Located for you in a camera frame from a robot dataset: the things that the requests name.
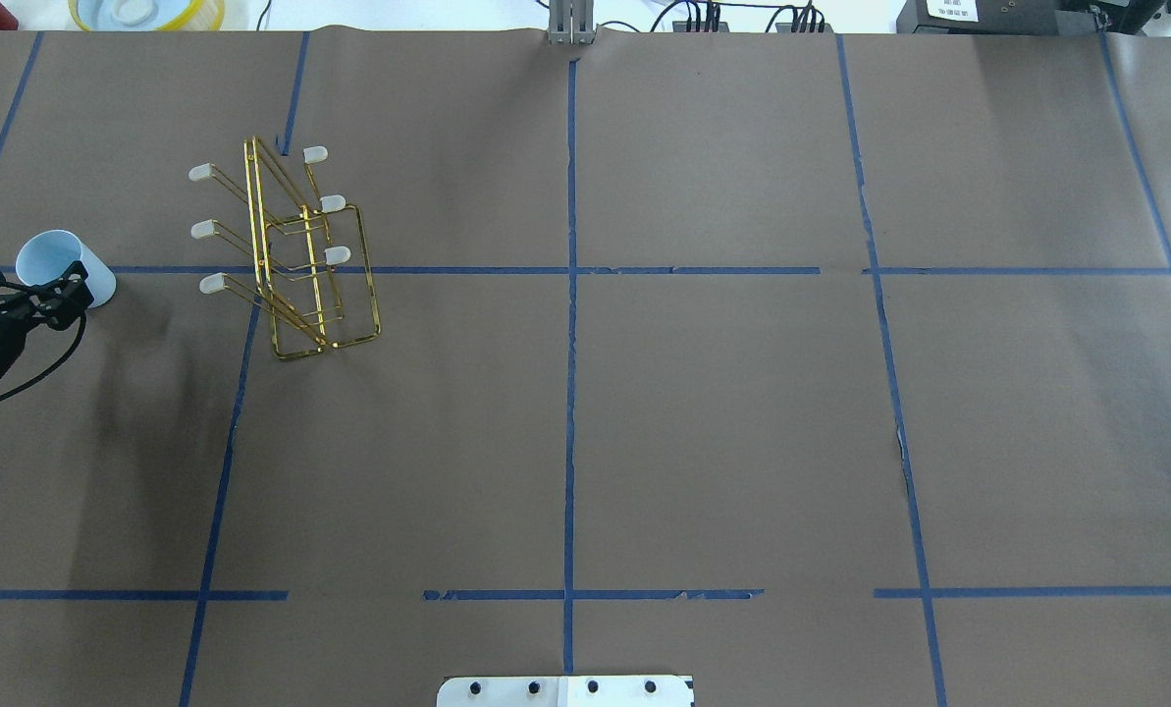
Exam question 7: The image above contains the grey metal bracket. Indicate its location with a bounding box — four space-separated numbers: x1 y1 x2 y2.
541 0 597 46

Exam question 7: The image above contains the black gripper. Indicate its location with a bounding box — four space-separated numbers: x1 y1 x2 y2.
0 268 94 375

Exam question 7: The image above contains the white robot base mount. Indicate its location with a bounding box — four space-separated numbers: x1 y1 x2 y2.
436 675 696 706

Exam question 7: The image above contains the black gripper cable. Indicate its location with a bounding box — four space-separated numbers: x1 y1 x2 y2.
0 313 88 413

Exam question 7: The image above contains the black cable bundle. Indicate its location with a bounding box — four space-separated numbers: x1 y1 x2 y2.
649 0 831 35

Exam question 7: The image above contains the light blue plastic cup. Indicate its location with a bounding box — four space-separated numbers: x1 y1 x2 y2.
14 229 117 308

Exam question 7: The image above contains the gold wire cup holder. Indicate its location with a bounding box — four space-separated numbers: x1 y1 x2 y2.
189 136 384 362

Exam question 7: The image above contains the black electronics box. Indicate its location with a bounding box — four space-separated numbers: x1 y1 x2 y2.
895 1 1167 36

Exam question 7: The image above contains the yellow tape roll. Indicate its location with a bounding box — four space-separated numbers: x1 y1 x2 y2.
66 0 226 32

